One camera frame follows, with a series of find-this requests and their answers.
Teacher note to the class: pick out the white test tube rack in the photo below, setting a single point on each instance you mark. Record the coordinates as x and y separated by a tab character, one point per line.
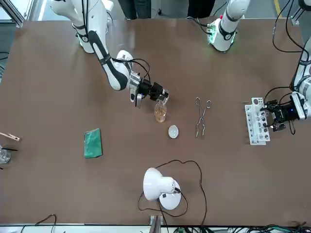
249	126

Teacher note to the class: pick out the person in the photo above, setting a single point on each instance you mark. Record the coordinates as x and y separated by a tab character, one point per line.
200	8
137	8

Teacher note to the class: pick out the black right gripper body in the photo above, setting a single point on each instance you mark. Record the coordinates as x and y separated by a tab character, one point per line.
145	88

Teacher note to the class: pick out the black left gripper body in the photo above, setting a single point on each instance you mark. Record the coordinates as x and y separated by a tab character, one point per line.
288	112

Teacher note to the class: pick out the small clear glass beaker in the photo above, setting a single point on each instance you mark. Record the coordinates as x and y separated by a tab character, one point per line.
164	98

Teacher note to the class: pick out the metal crucible tongs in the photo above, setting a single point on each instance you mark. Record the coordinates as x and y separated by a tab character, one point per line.
201	119

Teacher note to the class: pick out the glass alcohol burner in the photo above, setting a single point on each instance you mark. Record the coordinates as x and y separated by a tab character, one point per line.
5	156

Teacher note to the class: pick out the glass beaker with amber liquid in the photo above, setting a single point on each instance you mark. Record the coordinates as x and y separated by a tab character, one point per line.
160	114

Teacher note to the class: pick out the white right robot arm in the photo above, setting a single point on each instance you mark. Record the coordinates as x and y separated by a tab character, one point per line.
97	29

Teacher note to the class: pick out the white desk lamp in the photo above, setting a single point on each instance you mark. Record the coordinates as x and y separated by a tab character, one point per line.
155	182

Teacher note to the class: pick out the clear glass test tube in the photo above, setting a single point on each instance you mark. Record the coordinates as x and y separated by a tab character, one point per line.
266	114

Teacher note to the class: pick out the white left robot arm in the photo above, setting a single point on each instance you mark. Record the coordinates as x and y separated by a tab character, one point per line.
226	29

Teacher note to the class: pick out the aluminium frame post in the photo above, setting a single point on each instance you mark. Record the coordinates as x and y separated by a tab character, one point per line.
155	223

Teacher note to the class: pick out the wooden test tube clamp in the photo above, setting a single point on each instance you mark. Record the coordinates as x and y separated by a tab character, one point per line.
9	136

